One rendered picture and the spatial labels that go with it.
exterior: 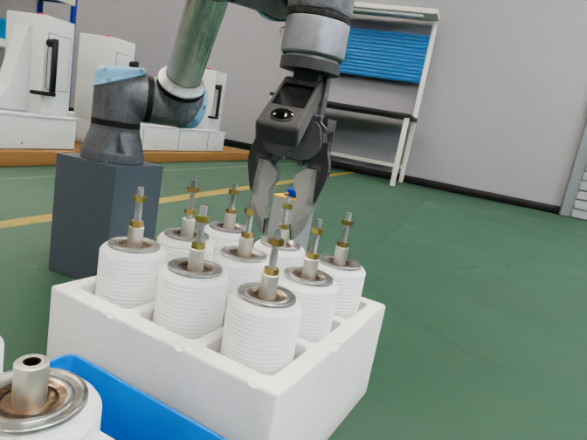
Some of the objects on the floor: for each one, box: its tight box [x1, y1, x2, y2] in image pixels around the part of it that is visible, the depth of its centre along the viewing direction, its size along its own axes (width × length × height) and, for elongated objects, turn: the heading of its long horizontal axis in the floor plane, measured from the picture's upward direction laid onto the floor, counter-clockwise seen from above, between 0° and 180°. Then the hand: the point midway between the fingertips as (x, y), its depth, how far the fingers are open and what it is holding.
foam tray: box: [46, 276, 385, 440], centre depth 78 cm, size 39×39×18 cm
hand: (277, 227), depth 57 cm, fingers open, 3 cm apart
